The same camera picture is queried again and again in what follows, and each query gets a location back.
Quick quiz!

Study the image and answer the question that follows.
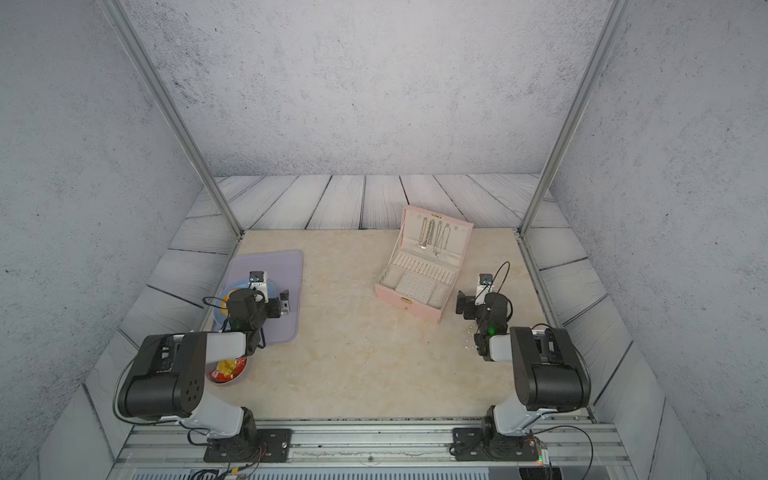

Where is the pink jewelry box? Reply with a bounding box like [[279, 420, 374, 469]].
[[374, 205, 474, 324]]

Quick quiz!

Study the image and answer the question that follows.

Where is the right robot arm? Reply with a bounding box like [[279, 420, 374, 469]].
[[455, 291, 591, 458]]

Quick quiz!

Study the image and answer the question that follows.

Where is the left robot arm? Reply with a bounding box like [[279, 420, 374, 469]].
[[112, 288, 290, 462]]

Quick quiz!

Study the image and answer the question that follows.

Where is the purple mat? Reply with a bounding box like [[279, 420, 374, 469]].
[[214, 250, 303, 346]]

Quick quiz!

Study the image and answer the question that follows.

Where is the blue plate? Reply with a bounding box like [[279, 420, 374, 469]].
[[212, 278, 280, 334]]

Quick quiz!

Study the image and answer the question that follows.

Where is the red snack bowl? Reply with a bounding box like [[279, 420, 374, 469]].
[[207, 357, 248, 385]]

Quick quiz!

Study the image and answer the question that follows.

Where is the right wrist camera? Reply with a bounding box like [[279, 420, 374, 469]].
[[475, 273, 494, 305]]

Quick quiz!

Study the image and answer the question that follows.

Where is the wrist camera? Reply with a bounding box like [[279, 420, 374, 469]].
[[248, 270, 269, 302], [475, 273, 494, 305]]

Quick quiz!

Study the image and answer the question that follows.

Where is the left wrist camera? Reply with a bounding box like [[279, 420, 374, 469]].
[[248, 270, 269, 302]]

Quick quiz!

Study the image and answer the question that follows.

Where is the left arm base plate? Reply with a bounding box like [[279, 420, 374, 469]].
[[203, 429, 293, 464]]

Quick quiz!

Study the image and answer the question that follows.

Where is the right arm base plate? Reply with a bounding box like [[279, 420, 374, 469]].
[[449, 428, 541, 462]]

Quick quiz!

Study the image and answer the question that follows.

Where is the aluminium rail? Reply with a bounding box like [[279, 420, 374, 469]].
[[107, 419, 637, 480]]

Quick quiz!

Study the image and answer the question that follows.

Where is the left frame post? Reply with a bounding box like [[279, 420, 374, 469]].
[[98, 0, 245, 239]]

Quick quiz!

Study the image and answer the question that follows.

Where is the frame post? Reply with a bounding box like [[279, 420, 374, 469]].
[[98, 0, 245, 239], [518, 0, 630, 238]]

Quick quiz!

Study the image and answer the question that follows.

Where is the right frame post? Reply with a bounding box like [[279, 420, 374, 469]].
[[518, 0, 630, 238]]

